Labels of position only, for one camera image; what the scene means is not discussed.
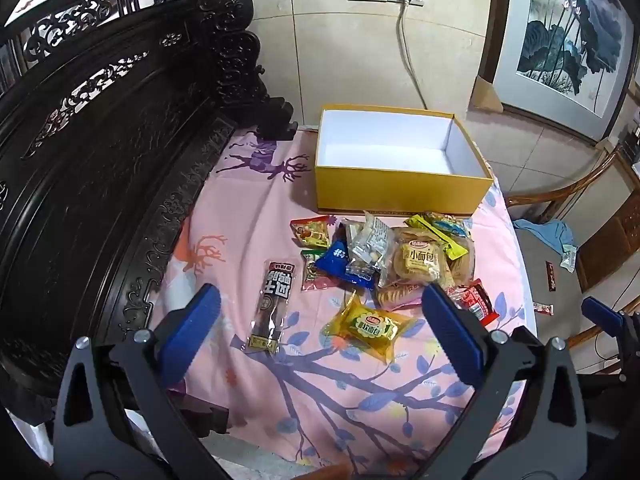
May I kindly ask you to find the green red snack packet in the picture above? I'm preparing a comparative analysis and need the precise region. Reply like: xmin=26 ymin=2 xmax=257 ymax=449
xmin=300 ymin=249 xmax=338 ymax=292

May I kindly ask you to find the dark long meat snack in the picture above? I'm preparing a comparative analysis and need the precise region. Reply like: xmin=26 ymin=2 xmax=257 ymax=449
xmin=245 ymin=261 xmax=296 ymax=354

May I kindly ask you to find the blue cloth on chair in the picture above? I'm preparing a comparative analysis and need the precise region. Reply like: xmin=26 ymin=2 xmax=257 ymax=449
xmin=513 ymin=219 xmax=577 ymax=255

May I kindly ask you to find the red wrapper on chair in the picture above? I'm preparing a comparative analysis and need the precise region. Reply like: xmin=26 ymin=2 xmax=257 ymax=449
xmin=546 ymin=261 xmax=556 ymax=292

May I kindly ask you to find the blue snack packet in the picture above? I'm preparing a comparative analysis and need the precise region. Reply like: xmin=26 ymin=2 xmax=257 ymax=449
xmin=314 ymin=240 xmax=374 ymax=290

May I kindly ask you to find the wooden chair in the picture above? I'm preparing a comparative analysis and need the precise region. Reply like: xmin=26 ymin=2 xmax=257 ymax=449
xmin=491 ymin=140 xmax=639 ymax=373

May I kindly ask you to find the long yellow snack bar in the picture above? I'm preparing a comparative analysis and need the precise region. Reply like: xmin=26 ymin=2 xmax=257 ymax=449
xmin=405 ymin=214 xmax=469 ymax=260

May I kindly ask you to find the small green white packet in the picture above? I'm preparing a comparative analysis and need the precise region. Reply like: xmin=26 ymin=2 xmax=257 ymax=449
xmin=560 ymin=244 xmax=577 ymax=273

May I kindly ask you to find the grey plug and cable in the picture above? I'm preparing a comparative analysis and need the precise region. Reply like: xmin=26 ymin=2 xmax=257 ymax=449
xmin=395 ymin=0 xmax=430 ymax=111

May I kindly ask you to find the small bread bun packet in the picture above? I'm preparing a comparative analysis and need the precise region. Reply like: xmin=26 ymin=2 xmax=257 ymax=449
xmin=393 ymin=240 xmax=454 ymax=288

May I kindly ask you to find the yellow small bread packet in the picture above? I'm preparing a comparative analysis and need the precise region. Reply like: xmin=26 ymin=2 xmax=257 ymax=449
xmin=323 ymin=292 xmax=414 ymax=364

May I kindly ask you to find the round cookies clear bag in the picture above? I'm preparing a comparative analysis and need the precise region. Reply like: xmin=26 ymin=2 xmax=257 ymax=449
xmin=375 ymin=283 xmax=424 ymax=311

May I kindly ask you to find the dark carved wooden furniture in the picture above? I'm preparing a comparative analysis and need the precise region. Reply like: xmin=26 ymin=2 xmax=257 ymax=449
xmin=1 ymin=0 xmax=297 ymax=399

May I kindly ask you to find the pink floral tablecloth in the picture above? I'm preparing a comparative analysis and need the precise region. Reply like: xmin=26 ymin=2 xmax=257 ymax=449
xmin=119 ymin=127 xmax=539 ymax=478

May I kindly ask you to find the brown cake packet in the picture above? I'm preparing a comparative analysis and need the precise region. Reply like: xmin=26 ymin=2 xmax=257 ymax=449
xmin=394 ymin=226 xmax=476 ymax=288

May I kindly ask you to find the yellow cardboard box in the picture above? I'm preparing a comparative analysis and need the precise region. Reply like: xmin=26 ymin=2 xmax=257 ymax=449
xmin=314 ymin=104 xmax=494 ymax=217

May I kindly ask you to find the framed lotus painting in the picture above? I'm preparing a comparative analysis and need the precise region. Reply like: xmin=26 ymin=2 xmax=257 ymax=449
xmin=478 ymin=0 xmax=639 ymax=144

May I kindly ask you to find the clear ball biscuit bag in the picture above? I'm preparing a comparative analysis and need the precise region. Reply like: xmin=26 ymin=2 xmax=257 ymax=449
xmin=347 ymin=211 xmax=396 ymax=286

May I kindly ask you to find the red yellow snack packet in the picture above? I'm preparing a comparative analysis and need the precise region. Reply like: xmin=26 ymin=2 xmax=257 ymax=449
xmin=290 ymin=214 xmax=331 ymax=249

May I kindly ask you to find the white red candy wrapper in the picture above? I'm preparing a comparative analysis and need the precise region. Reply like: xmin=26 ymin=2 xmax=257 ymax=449
xmin=533 ymin=302 xmax=554 ymax=316

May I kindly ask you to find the cardboard corner protector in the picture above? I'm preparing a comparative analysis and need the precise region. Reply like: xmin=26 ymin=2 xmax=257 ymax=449
xmin=470 ymin=75 xmax=503 ymax=114

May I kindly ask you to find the blue green nut packet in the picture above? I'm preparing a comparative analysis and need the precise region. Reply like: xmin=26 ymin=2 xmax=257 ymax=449
xmin=424 ymin=212 xmax=471 ymax=238

